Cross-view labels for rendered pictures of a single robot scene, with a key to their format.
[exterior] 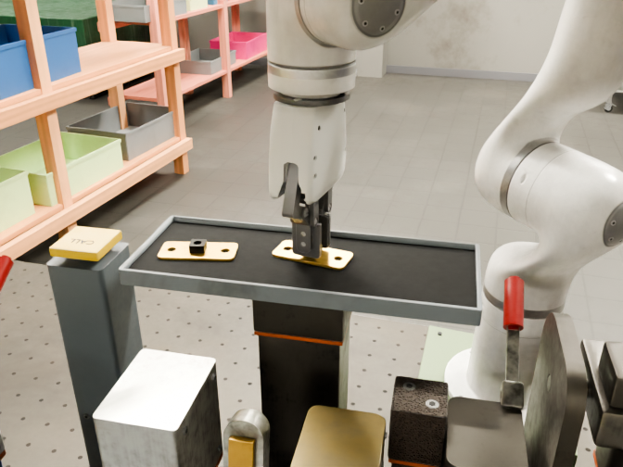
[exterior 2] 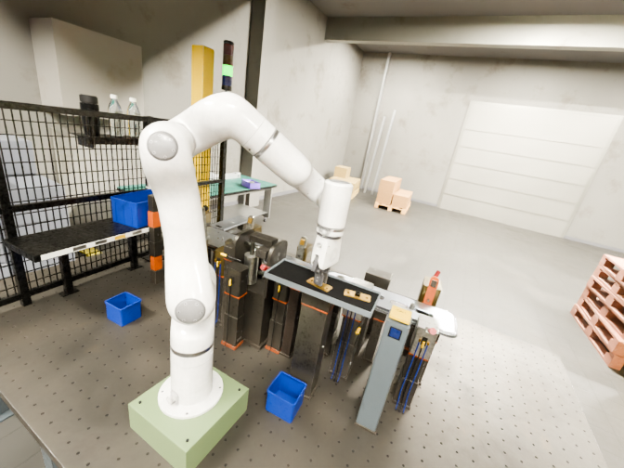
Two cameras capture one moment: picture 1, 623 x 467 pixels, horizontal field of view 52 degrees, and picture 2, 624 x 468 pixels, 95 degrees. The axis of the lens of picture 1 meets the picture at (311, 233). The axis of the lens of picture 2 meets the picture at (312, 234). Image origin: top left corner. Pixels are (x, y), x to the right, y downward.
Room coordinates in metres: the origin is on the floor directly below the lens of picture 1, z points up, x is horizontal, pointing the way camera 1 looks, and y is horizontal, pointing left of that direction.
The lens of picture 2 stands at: (1.44, 0.08, 1.63)
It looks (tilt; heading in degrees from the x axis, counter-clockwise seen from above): 20 degrees down; 189
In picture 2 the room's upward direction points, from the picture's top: 10 degrees clockwise
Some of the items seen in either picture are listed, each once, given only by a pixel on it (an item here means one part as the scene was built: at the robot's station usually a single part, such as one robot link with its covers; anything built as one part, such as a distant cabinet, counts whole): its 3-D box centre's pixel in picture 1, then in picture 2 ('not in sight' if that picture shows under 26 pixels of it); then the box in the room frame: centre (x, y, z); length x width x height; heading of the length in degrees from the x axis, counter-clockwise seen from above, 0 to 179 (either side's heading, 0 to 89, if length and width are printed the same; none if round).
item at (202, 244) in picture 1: (197, 247); (357, 293); (0.62, 0.13, 1.17); 0.08 x 0.04 x 0.01; 87
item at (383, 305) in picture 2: not in sight; (303, 269); (0.23, -0.13, 1.00); 1.38 x 0.22 x 0.02; 78
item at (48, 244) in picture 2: not in sight; (130, 224); (0.24, -1.07, 1.01); 0.90 x 0.22 x 0.03; 168
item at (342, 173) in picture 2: not in sight; (344, 180); (-6.93, -0.55, 0.35); 1.25 x 0.95 x 0.71; 164
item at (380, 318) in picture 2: not in sight; (377, 328); (0.32, 0.26, 0.84); 0.12 x 0.05 x 0.29; 168
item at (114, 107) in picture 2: not in sight; (115, 115); (0.09, -1.25, 1.53); 0.07 x 0.07 x 0.20
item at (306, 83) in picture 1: (312, 75); (330, 228); (0.62, 0.00, 1.36); 0.09 x 0.08 x 0.03; 157
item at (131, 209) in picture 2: not in sight; (148, 206); (0.13, -1.05, 1.09); 0.30 x 0.17 x 0.13; 175
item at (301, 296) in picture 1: (305, 263); (321, 284); (0.60, 0.01, 1.16); 0.37 x 0.14 x 0.02; 78
